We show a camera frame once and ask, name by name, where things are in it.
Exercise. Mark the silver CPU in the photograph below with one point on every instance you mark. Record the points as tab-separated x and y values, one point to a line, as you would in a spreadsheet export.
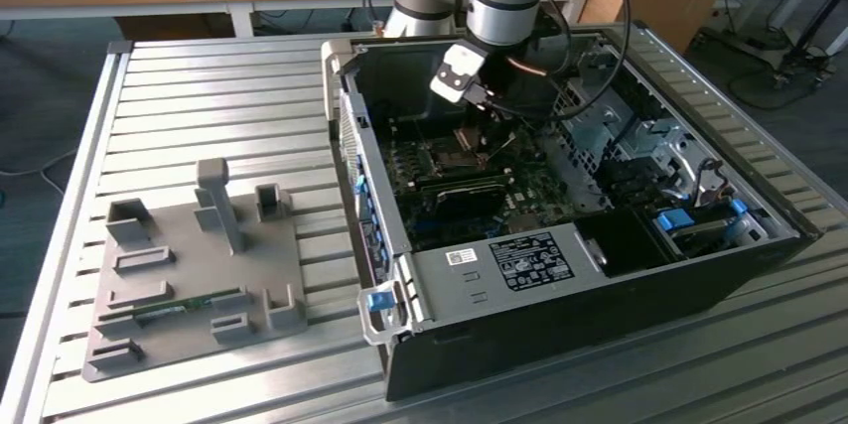
468	138

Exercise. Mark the CPU socket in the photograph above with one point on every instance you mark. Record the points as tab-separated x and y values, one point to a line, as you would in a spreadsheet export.
451	161

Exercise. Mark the metal drive cage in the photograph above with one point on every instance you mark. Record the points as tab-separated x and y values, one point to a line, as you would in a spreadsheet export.
596	131

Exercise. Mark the green motherboard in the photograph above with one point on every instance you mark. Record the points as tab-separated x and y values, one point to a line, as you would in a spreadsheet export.
536	185

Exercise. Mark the black graphics card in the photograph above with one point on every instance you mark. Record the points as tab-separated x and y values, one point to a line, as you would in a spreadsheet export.
471	200

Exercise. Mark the blue card retainer strip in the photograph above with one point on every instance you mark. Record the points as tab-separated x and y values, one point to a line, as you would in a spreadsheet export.
360	183

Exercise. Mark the hard disk in blue carrier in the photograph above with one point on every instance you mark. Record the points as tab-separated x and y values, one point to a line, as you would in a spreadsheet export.
676	220

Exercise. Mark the grey power supply unit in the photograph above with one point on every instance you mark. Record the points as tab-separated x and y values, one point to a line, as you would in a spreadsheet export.
457	290

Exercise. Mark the blue case latch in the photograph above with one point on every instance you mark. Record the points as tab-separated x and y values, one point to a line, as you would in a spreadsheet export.
379	302

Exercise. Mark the black PC case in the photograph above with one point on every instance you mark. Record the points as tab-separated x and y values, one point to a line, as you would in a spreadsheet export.
596	334

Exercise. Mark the grey parts rack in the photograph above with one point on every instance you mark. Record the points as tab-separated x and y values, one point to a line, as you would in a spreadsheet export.
179	245

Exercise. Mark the green RAM stick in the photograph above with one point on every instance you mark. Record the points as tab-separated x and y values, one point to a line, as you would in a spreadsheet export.
173	306

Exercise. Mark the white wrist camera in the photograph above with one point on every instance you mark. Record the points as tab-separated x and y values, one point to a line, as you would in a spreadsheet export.
457	71

